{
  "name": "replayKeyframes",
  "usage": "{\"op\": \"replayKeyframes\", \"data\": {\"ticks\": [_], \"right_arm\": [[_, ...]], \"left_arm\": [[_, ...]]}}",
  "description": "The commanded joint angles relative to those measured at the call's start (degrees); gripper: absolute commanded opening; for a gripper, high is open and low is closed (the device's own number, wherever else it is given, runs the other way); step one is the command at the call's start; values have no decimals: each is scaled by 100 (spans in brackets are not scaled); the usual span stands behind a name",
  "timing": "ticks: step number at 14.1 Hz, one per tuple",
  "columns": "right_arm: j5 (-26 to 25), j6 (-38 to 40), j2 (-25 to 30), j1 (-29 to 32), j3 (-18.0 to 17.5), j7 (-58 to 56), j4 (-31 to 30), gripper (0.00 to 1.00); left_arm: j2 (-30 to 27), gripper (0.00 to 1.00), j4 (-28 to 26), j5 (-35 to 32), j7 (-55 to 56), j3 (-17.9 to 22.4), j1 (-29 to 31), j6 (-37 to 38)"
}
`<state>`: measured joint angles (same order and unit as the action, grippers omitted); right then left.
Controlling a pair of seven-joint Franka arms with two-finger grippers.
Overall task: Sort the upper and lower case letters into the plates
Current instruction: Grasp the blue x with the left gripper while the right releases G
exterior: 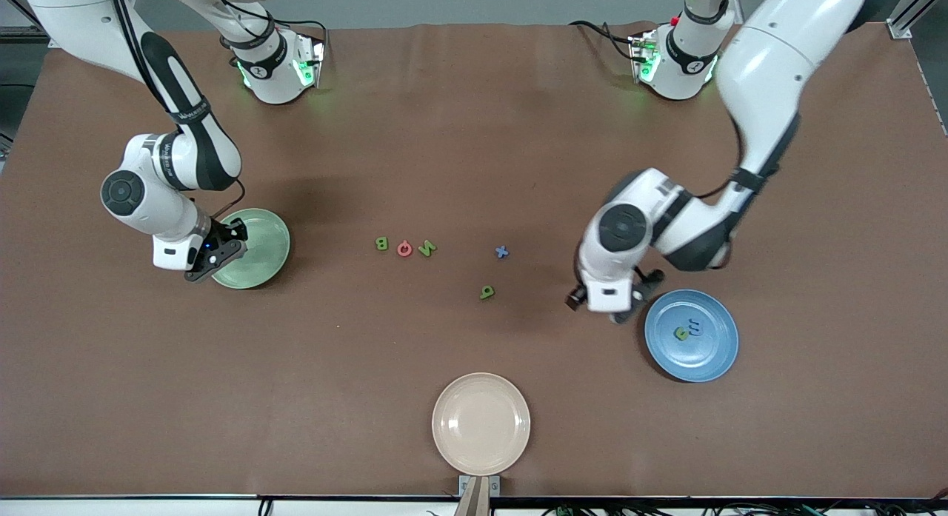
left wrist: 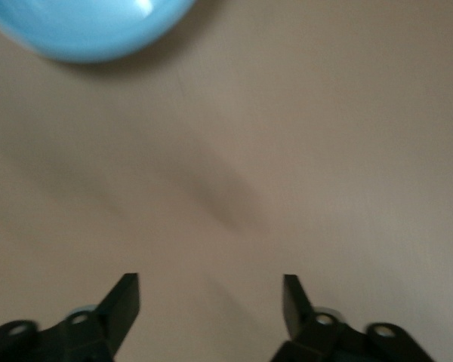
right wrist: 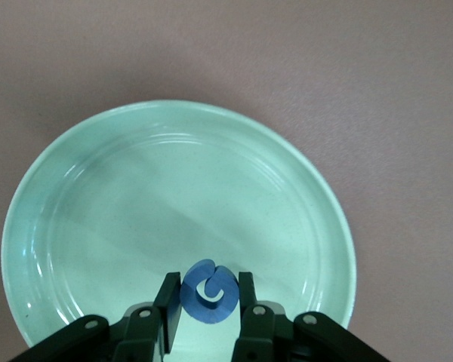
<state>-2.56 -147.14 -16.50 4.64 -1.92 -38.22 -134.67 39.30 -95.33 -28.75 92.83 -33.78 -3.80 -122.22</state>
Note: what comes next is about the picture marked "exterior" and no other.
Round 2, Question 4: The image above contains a green plate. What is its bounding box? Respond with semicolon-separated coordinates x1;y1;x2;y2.
211;208;291;290

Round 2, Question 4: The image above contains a blue plate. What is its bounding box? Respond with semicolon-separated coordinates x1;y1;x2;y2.
644;289;740;384

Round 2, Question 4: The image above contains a beige plate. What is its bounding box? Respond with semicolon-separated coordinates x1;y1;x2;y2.
432;372;532;477

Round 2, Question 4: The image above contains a brown table mat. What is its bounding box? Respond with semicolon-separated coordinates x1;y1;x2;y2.
0;21;948;498

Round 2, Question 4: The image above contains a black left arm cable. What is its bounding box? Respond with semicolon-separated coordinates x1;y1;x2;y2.
692;113;745;200

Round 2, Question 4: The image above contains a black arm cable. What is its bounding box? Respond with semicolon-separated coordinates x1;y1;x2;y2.
107;0;247;221
692;113;745;200

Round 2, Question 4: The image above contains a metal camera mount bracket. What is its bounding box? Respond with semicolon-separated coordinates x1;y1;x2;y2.
455;475;501;516

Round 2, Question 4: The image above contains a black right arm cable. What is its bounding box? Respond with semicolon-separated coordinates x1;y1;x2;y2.
107;0;247;221

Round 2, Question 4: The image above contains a black right base cable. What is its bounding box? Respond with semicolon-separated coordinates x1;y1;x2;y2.
278;19;328;50

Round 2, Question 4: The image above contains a black base cable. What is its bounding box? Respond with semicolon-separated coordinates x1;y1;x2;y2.
278;19;328;50
569;20;639;61

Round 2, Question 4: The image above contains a black left base cable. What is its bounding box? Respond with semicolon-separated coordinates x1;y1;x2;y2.
569;20;639;61

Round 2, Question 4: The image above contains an aluminium frame profile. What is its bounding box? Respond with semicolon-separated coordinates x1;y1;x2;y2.
0;5;53;49
885;0;948;40

